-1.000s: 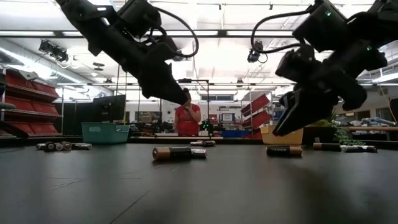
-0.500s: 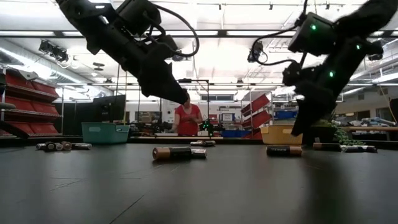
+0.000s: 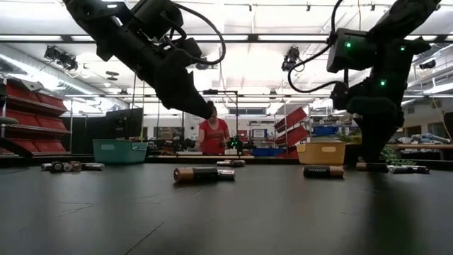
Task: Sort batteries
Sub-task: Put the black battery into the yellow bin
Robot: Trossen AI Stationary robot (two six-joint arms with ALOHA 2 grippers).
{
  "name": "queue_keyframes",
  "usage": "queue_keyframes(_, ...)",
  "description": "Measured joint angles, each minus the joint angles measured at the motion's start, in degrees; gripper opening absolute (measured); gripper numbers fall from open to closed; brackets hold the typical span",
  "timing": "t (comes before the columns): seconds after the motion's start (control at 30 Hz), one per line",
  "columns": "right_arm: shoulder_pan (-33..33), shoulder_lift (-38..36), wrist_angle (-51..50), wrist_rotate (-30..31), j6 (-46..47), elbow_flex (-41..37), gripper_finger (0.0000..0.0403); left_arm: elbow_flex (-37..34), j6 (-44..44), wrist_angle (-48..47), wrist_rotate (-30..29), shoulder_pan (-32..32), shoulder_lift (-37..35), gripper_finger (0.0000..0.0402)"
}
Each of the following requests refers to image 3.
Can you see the black track spotlights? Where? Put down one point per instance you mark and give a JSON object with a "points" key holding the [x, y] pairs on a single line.
{"points": [[65, 62]]}

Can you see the black diagonal strut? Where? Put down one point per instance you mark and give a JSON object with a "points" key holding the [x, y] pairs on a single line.
{"points": [[14, 148]]}

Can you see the blue storage bin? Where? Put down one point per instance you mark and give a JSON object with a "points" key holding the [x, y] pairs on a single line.
{"points": [[267, 152]]}

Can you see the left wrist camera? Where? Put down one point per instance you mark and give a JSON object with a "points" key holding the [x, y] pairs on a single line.
{"points": [[189, 49]]}

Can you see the tilted red bin rack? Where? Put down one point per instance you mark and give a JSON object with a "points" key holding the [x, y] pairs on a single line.
{"points": [[293, 136]]}

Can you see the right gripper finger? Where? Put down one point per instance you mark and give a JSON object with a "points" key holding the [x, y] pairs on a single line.
{"points": [[373, 141]]}

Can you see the shelf rack with red bins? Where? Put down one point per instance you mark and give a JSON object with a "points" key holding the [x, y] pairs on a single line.
{"points": [[32, 122]]}

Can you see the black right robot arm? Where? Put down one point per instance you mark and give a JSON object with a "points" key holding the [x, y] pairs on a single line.
{"points": [[400, 35]]}

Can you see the black hanging camera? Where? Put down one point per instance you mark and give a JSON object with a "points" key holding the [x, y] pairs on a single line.
{"points": [[290, 58]]}

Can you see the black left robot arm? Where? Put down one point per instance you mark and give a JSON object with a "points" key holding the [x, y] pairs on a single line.
{"points": [[106, 28]]}

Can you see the yellow plastic bin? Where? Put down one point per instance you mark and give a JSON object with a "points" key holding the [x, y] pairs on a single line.
{"points": [[322, 154]]}

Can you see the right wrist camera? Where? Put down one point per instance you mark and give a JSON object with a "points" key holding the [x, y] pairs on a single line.
{"points": [[339, 95]]}

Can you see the teal plastic bin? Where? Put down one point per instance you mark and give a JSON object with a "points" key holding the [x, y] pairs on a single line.
{"points": [[120, 152]]}

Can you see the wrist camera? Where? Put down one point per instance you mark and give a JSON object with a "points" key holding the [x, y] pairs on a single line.
{"points": [[189, 49], [339, 95]]}

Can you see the framed white sign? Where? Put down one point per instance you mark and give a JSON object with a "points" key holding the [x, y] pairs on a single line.
{"points": [[259, 133]]}

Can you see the person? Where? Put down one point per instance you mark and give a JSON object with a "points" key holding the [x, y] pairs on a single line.
{"points": [[212, 138]]}

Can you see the white column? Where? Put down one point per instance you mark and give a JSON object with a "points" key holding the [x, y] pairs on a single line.
{"points": [[193, 124]]}

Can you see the brown cardboard box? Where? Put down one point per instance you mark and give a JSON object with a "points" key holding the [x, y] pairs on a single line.
{"points": [[168, 133]]}

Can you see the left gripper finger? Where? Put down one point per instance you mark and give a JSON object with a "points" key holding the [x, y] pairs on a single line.
{"points": [[191, 102]]}

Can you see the round black ceiling camera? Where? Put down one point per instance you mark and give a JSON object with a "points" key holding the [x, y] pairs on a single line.
{"points": [[201, 67]]}

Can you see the blue shelf bin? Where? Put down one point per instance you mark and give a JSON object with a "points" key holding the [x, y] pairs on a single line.
{"points": [[323, 131]]}

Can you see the wooden bench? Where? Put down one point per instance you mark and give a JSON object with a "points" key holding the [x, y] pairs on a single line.
{"points": [[424, 146]]}

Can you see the black ceiling spotlight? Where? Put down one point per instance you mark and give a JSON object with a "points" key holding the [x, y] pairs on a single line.
{"points": [[427, 64]]}

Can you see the black overhead frame bar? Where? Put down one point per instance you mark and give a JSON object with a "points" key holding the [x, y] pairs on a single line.
{"points": [[253, 38]]}

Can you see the potted artificial plant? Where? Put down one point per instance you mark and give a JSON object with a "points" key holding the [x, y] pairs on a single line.
{"points": [[396, 159]]}

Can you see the grey disc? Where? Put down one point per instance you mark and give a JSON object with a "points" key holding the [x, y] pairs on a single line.
{"points": [[7, 120]]}

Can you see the silver ventilation duct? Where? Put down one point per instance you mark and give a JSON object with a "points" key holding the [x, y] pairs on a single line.
{"points": [[35, 76]]}

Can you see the black monitor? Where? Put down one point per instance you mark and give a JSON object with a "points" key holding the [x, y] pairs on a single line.
{"points": [[124, 124]]}

